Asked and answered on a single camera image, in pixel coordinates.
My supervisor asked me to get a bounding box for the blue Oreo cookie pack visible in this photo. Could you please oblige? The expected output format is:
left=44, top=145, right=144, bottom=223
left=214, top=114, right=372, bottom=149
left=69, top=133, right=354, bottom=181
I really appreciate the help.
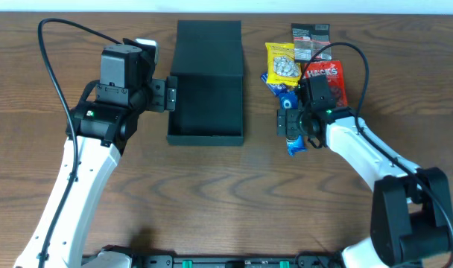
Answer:
left=279, top=92, right=307, bottom=156

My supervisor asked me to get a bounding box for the dark green box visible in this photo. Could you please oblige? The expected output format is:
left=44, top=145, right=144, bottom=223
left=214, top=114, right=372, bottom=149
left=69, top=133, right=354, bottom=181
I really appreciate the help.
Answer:
left=166, top=20, right=244, bottom=147

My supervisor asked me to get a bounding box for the black snack packet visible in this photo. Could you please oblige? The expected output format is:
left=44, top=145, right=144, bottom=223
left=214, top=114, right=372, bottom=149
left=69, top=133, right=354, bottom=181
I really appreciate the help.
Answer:
left=291, top=23, right=330, bottom=63

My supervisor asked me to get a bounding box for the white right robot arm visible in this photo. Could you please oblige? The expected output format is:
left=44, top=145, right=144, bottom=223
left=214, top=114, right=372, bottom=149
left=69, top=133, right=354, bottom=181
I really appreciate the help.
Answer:
left=277, top=76, right=453, bottom=267

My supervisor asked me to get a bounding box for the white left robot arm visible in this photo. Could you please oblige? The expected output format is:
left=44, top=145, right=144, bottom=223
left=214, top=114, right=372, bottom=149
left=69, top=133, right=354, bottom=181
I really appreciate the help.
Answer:
left=15, top=39, right=177, bottom=267

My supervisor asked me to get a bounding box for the red Hacks candy bag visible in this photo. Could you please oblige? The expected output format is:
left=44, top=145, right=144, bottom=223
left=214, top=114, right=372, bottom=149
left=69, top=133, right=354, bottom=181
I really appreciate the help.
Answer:
left=304, top=60, right=348, bottom=107

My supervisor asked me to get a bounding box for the yellow snack bag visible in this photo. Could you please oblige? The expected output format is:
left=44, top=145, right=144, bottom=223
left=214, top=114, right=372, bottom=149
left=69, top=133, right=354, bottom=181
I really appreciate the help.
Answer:
left=265, top=42, right=302, bottom=87

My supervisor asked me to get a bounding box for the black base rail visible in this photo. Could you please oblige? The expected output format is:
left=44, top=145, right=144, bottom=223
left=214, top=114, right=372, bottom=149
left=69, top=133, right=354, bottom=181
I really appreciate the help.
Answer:
left=83, top=244, right=343, bottom=268

